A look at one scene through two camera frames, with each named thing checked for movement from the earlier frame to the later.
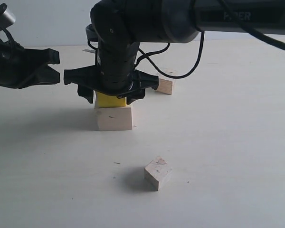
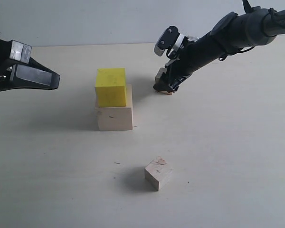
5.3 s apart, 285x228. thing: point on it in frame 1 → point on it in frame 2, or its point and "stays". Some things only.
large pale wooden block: (114, 118) stays
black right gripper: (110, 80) → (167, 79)
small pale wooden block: (156, 173) stays
